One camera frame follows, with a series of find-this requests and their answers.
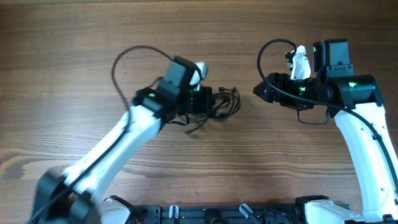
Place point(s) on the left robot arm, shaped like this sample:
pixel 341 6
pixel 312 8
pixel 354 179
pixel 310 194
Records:
pixel 76 195

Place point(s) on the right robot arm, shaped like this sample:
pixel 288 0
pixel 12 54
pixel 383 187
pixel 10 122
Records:
pixel 379 196

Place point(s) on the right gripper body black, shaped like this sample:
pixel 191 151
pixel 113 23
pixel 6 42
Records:
pixel 274 88

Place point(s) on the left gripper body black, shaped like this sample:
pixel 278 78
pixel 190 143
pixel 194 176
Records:
pixel 207 99

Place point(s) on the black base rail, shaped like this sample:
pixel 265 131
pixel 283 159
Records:
pixel 217 214

